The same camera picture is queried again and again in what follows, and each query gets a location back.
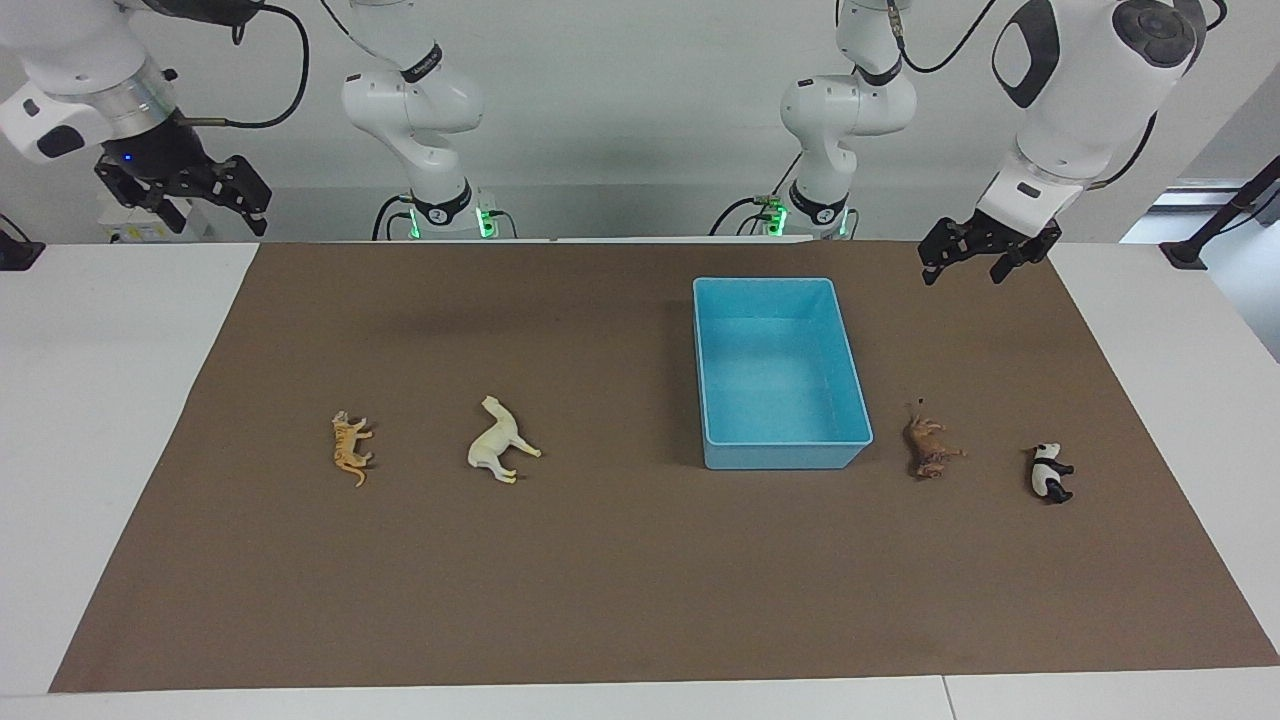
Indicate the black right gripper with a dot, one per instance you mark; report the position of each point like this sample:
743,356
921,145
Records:
160,160

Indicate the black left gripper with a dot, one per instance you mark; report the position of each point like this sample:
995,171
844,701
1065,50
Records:
1005,235

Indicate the brown lion toy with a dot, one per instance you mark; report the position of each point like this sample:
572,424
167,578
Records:
928,450

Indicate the black and white panda toy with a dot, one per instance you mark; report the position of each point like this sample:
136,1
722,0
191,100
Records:
1047,472

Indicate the orange tiger toy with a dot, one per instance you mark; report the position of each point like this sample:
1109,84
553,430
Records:
349,447

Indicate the cream horse toy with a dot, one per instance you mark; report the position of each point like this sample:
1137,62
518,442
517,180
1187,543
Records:
495,440

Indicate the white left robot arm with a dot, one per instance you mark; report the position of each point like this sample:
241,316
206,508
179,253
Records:
1070,90

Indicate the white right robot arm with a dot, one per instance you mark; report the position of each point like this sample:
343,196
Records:
420,110

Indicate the white cardboard box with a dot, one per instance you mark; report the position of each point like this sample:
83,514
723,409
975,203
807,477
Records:
125,228

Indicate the light blue storage box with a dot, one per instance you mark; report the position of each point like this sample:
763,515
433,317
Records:
780,440

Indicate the black table clamp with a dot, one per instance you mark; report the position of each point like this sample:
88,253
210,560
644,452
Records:
18,252

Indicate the green-lit left base connector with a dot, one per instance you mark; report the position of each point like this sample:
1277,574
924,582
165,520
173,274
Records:
773,215

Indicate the green-lit base connector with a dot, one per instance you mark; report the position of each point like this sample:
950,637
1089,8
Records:
773,215
487,218

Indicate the green-lit right base connector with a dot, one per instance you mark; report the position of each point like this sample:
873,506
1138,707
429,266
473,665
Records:
487,218

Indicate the brown table mat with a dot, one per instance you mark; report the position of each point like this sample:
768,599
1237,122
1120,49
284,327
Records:
600,560

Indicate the black camera stand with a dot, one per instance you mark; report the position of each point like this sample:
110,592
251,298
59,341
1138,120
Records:
1220,215

